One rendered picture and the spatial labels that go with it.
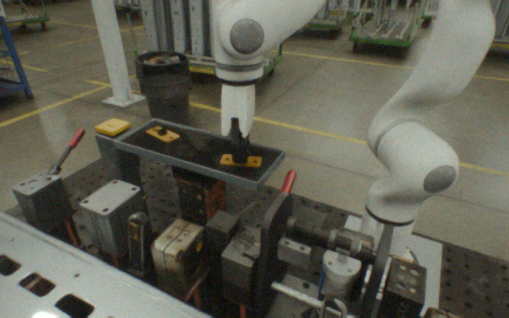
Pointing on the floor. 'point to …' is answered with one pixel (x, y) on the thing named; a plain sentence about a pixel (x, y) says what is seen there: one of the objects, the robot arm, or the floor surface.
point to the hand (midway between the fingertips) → (241, 151)
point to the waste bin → (166, 85)
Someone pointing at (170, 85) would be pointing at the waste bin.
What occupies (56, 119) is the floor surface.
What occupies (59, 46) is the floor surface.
